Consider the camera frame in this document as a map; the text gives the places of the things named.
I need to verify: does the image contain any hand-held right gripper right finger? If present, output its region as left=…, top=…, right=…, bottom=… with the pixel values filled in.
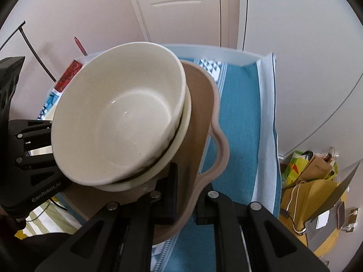
left=196, top=183, right=331, bottom=272

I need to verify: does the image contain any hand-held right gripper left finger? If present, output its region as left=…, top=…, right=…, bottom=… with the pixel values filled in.
left=34, top=163, right=179, bottom=272

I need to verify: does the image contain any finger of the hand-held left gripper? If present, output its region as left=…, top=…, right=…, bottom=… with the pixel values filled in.
left=8, top=120, right=53, bottom=149
left=15, top=152, right=59, bottom=171

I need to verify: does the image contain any cream printed bowl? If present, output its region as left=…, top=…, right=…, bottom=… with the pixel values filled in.
left=93, top=88, right=193, bottom=192

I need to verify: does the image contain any plain white bowl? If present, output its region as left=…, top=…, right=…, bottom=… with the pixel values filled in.
left=51, top=42, right=187, bottom=186

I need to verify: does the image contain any brown scalloped bowl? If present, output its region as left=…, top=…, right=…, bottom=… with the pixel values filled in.
left=61, top=59, right=230, bottom=244

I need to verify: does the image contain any yellow striped cloth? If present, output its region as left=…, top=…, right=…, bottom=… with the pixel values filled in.
left=14, top=198, right=83, bottom=240

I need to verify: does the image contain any person's dark clothing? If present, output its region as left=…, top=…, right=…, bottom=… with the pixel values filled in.
left=17, top=229, right=86, bottom=272

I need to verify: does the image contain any black metal stand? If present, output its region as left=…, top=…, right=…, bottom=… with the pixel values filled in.
left=0, top=20, right=57, bottom=83

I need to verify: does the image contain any blue tablecloth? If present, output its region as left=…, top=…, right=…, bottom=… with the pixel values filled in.
left=75, top=58, right=277, bottom=272

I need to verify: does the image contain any yellow green shopping bag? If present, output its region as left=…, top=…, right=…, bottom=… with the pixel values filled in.
left=284, top=150, right=339, bottom=187

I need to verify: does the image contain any white table cover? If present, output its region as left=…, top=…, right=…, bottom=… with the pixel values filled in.
left=254, top=52, right=281, bottom=219

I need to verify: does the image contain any brown paper bag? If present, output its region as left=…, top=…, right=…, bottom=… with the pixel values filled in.
left=298, top=147, right=338, bottom=182

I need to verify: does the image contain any grey laptop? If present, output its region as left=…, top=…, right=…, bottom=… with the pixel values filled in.
left=305, top=161, right=361, bottom=250

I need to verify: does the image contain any dark phone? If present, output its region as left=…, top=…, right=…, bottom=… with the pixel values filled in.
left=337, top=201, right=346, bottom=230

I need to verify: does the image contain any white door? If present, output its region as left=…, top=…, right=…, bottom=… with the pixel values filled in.
left=123, top=0, right=247, bottom=49

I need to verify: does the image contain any white cable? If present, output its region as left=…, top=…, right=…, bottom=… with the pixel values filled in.
left=281, top=181, right=308, bottom=234

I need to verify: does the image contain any pink tool handle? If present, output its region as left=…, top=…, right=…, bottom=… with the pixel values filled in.
left=74, top=36, right=87, bottom=56

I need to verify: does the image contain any wall socket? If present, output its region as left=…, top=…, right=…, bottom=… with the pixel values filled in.
left=346, top=208, right=358, bottom=229

